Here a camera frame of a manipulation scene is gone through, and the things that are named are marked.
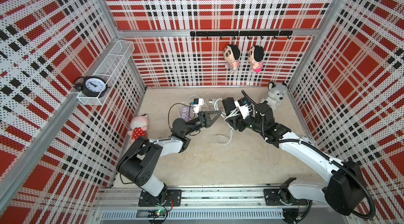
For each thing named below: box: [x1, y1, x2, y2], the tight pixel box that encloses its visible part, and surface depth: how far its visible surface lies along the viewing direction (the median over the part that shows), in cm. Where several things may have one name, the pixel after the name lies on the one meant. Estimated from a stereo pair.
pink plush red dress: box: [127, 113, 149, 140], surface depth 95 cm
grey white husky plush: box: [265, 81, 288, 112], surface depth 96 cm
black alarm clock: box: [73, 75, 110, 98], surface depth 65 cm
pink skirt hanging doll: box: [248, 45, 265, 73], surface depth 97 cm
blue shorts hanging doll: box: [223, 44, 241, 74], surface depth 95 cm
